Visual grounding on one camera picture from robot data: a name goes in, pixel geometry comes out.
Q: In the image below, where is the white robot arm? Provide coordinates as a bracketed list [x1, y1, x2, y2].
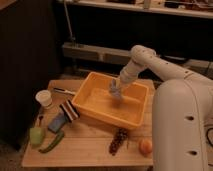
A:
[119, 45, 213, 171]

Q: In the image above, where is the orange fruit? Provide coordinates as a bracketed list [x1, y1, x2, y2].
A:
[139, 139, 152, 155]

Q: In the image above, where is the light green cup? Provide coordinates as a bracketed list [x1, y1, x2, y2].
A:
[30, 127, 45, 147]

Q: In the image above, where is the black handled knife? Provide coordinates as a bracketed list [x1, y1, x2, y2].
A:
[53, 88, 76, 96]

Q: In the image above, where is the green chili pepper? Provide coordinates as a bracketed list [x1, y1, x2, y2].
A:
[38, 131, 65, 154]

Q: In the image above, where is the small dark spoon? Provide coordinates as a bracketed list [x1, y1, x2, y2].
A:
[38, 115, 44, 127]

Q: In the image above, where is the blue grey sponge block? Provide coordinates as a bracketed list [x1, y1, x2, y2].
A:
[48, 113, 68, 133]

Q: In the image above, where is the grey metal shelf rail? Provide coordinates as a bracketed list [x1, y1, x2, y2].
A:
[62, 42, 213, 73]

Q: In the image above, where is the dark grape bunch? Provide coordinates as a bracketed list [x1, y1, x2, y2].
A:
[109, 128, 128, 155]

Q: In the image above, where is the wooden table board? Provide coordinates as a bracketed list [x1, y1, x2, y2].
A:
[22, 80, 155, 167]

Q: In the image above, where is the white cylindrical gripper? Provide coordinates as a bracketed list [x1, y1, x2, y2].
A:
[117, 61, 144, 89]

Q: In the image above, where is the white plastic cup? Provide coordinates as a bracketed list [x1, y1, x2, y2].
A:
[35, 90, 52, 108]

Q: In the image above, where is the yellow plastic tray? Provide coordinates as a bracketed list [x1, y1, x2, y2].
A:
[72, 72, 149, 130]

